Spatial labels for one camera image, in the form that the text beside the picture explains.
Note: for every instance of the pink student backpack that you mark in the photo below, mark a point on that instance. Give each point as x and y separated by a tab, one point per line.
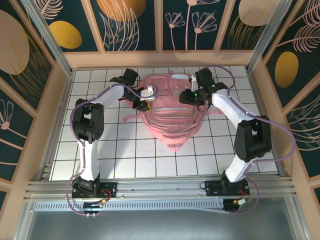
172	125

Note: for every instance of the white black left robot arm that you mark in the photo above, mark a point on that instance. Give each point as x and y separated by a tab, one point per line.
90	125

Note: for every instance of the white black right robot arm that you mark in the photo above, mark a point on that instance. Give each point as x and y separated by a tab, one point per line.
252	140

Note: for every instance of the small controller board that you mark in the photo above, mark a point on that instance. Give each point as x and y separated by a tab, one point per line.
237	203
92	207

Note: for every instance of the grey sheet metal shelf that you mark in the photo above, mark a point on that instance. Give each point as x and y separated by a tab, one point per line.
160	226

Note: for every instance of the aluminium mounting rail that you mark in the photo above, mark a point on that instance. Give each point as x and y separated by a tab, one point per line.
160	186

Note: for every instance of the aluminium side rail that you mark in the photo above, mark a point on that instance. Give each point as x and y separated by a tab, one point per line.
275	150
53	130

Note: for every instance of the aluminium corner post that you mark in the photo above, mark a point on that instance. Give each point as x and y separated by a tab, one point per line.
265	35
47	37

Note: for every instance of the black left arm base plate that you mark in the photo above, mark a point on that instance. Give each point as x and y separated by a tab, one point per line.
110	190

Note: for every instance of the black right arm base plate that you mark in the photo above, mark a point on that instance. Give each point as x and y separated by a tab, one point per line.
212	188

